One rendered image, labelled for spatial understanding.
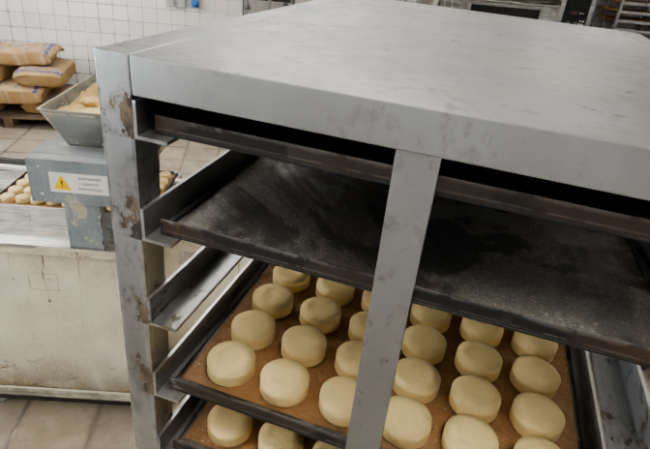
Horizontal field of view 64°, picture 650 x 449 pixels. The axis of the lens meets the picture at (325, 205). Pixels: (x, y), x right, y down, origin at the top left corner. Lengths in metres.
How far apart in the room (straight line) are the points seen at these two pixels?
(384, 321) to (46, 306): 1.94
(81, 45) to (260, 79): 6.12
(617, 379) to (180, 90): 0.45
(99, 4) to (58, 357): 4.53
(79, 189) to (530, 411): 1.61
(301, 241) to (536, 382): 0.31
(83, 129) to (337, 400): 1.56
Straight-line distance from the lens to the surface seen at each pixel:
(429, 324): 0.65
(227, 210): 0.49
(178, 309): 0.52
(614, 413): 0.52
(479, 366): 0.61
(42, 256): 2.13
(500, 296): 0.43
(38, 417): 2.65
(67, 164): 1.89
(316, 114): 0.34
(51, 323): 2.32
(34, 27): 6.58
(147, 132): 0.43
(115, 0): 6.27
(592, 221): 0.36
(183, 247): 2.14
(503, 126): 0.32
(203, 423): 0.66
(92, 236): 1.99
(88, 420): 2.58
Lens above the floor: 1.91
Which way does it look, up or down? 27 degrees down
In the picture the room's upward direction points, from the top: 6 degrees clockwise
